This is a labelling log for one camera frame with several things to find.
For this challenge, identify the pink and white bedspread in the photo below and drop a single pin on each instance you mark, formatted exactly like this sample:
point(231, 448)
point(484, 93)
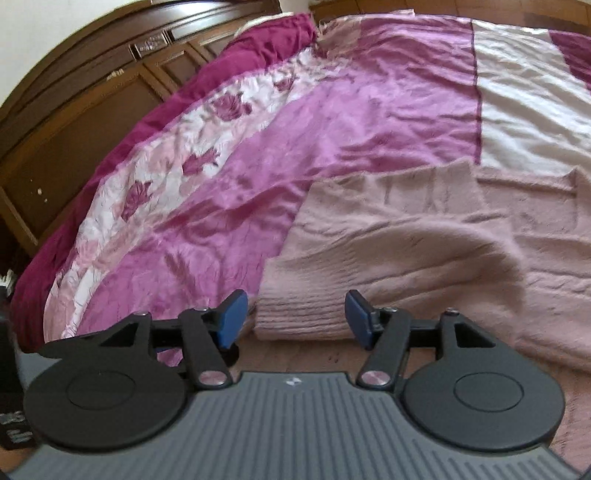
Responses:
point(323, 129)

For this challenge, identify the pink knitted cardigan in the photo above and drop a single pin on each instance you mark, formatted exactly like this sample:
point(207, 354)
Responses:
point(392, 258)

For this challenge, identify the wooden headboard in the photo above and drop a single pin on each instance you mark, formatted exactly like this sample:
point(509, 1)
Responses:
point(69, 138)

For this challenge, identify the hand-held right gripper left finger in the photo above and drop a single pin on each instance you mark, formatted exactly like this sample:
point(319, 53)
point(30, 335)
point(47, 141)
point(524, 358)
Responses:
point(233, 318)

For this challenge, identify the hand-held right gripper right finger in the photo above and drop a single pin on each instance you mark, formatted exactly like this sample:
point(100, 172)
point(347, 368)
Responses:
point(359, 318)

